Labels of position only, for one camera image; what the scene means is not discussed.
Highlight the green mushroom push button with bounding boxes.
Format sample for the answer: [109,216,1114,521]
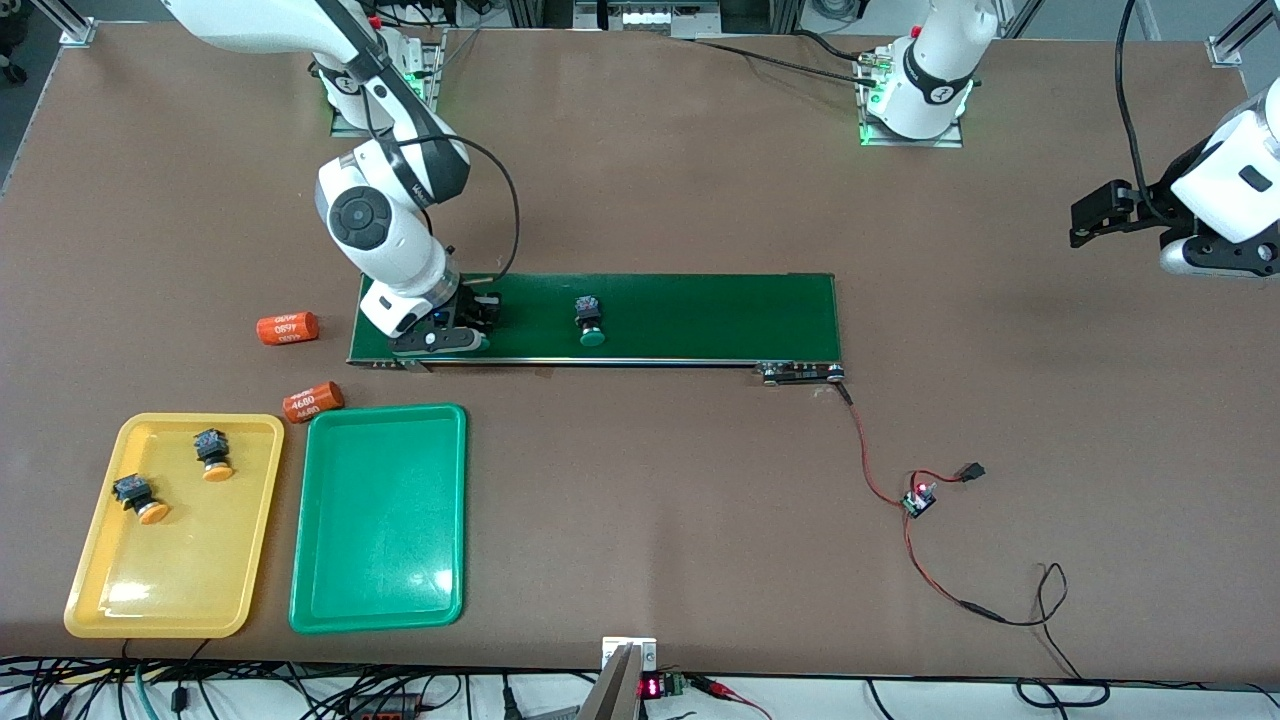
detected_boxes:
[574,295,609,348]

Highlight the orange cylinder white 4680 print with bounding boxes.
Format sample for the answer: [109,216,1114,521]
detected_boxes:
[281,381,346,424]
[256,312,321,346]

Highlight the yellow mushroom push button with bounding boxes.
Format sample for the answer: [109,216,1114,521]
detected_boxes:
[193,429,235,483]
[112,474,171,526]

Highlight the green conveyor belt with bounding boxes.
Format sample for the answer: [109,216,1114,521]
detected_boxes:
[346,270,849,387]

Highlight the green plastic tray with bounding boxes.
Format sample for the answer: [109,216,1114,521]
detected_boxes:
[288,403,469,635]

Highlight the red lead with black plug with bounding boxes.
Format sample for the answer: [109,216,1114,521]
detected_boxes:
[912,462,988,493]

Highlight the white light unit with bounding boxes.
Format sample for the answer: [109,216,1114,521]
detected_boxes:
[574,0,723,37]

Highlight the yellow plastic tray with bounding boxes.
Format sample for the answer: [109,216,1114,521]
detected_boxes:
[63,412,286,640]

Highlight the black power strip red switches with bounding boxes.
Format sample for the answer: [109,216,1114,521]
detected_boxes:
[340,692,426,720]

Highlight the red black clip lead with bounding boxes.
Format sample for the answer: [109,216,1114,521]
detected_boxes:
[690,675,773,720]

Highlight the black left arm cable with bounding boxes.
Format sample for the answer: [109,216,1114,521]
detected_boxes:
[1114,0,1176,226]

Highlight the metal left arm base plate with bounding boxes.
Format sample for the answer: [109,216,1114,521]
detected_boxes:
[860,100,965,149]

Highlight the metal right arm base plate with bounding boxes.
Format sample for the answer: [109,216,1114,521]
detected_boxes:
[330,30,448,139]

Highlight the red black motor wire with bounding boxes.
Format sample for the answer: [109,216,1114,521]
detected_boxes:
[835,380,911,508]

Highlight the black cable across table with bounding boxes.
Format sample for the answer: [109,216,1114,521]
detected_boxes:
[690,28,891,89]

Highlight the grey metal camera bracket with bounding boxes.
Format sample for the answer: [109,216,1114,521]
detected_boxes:
[578,637,658,720]

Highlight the red black power wire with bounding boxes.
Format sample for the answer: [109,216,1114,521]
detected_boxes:
[903,515,1111,709]

